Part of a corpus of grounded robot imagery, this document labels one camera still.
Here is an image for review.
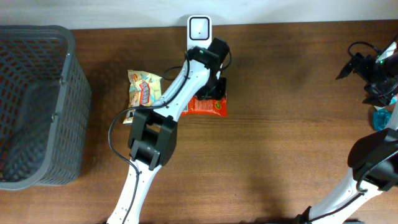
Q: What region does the red candy bag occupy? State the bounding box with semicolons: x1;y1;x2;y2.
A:
181;95;228;116

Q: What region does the blue mouthwash bottle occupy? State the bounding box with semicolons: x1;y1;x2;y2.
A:
372;96;397;131

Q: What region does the yellow wipes bag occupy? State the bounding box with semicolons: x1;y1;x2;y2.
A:
127;70;162;108

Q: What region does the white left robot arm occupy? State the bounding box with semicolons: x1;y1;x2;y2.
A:
107;47;232;223

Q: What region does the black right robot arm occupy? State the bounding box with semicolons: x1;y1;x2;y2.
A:
294;37;397;224

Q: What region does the white barcode scanner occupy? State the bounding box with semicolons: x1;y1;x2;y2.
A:
187;15;213;50

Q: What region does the grey plastic basket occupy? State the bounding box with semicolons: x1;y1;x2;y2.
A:
1;26;92;190

